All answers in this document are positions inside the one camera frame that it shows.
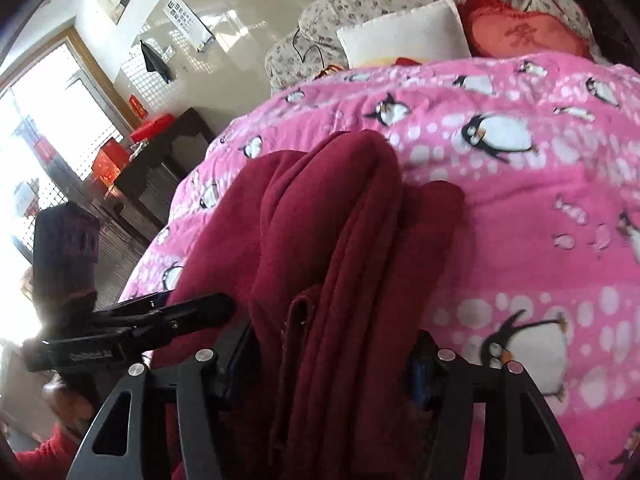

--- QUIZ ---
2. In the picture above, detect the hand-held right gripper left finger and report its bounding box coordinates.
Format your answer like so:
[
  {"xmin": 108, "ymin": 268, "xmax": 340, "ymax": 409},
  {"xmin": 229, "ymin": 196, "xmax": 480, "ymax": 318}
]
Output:
[{"xmin": 65, "ymin": 322, "xmax": 258, "ymax": 480}]

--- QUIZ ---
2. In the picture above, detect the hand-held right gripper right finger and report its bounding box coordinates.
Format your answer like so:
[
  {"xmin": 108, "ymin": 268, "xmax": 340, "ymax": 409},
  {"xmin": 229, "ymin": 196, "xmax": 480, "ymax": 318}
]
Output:
[{"xmin": 407, "ymin": 330, "xmax": 583, "ymax": 480}]

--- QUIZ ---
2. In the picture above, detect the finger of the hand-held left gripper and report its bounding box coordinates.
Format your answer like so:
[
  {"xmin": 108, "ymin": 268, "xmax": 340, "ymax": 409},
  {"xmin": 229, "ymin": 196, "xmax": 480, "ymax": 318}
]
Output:
[
  {"xmin": 119, "ymin": 291, "xmax": 168, "ymax": 312},
  {"xmin": 100, "ymin": 293, "xmax": 237, "ymax": 343}
]

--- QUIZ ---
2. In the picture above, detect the dark red garment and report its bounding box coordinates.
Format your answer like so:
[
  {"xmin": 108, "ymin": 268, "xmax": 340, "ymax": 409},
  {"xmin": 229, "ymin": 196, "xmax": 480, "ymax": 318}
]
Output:
[{"xmin": 150, "ymin": 130, "xmax": 466, "ymax": 480}]

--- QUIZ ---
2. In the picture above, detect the person's left forearm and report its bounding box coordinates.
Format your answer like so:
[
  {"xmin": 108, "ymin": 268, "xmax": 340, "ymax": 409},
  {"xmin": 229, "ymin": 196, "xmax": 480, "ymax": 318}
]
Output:
[{"xmin": 12, "ymin": 422, "xmax": 81, "ymax": 480}]

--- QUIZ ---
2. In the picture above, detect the person's left hand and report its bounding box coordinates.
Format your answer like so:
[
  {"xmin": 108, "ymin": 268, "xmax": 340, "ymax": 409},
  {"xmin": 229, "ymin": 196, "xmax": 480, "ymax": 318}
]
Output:
[{"xmin": 42, "ymin": 377, "xmax": 98, "ymax": 441}]

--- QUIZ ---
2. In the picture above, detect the dark lattice door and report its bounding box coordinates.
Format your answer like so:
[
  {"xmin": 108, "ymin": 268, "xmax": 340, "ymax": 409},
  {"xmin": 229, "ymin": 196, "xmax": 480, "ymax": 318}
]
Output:
[{"xmin": 12, "ymin": 120, "xmax": 126, "ymax": 266}]

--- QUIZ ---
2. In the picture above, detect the red box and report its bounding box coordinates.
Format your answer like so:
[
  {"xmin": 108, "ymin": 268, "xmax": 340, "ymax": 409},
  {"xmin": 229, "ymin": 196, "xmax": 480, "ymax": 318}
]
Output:
[{"xmin": 92, "ymin": 140, "xmax": 130, "ymax": 183}]

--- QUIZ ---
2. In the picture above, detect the dark wooden table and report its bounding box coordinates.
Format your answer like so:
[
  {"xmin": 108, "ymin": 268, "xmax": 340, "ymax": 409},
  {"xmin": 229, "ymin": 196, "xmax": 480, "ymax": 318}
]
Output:
[{"xmin": 100, "ymin": 107, "xmax": 218, "ymax": 243}]

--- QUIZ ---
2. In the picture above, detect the red bag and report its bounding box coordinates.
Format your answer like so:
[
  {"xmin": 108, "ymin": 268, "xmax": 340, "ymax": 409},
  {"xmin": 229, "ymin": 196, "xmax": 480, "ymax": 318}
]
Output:
[{"xmin": 130, "ymin": 114, "xmax": 176, "ymax": 143}]

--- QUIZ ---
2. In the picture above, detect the pink penguin print blanket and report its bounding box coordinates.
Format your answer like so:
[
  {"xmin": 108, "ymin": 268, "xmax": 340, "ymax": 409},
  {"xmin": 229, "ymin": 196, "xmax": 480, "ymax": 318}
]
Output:
[{"xmin": 122, "ymin": 55, "xmax": 640, "ymax": 480}]

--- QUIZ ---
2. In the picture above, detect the black hanging cloth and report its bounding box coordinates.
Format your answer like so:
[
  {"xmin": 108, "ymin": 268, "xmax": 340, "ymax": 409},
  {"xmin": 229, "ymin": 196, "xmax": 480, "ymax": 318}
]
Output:
[{"xmin": 140, "ymin": 40, "xmax": 171, "ymax": 83}]

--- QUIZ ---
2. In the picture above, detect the white pillow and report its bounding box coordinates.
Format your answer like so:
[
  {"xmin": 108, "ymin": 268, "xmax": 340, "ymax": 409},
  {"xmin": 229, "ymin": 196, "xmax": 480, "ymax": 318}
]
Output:
[{"xmin": 336, "ymin": 0, "xmax": 473, "ymax": 68}]

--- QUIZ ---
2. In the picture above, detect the red heart pillow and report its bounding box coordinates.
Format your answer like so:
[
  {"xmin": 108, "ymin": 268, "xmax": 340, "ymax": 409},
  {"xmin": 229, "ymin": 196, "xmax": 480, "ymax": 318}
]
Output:
[{"xmin": 457, "ymin": 0, "xmax": 593, "ymax": 58}]

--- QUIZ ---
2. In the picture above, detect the white wall chart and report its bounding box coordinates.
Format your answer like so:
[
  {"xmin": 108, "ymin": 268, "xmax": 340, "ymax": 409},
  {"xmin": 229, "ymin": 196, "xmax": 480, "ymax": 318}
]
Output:
[{"xmin": 164, "ymin": 0, "xmax": 216, "ymax": 53}]

